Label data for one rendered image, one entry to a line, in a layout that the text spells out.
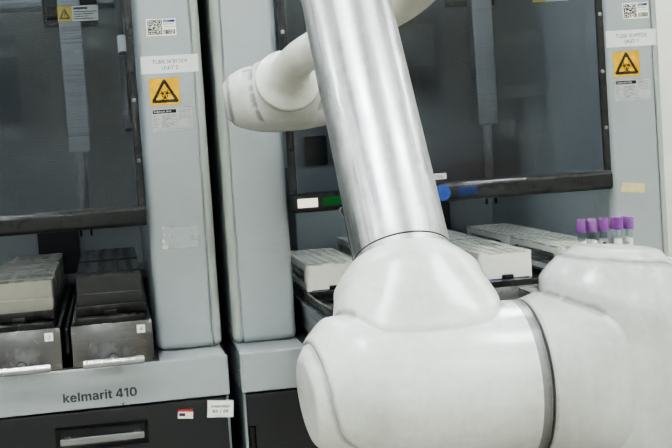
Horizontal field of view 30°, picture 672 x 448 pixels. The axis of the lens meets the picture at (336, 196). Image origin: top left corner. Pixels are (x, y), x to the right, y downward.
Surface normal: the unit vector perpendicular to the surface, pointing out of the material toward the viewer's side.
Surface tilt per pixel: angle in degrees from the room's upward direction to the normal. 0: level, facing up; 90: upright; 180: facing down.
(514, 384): 82
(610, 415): 98
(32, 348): 90
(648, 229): 90
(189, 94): 90
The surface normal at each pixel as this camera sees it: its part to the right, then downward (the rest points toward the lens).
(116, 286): 0.18, 0.04
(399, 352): 0.05, -0.55
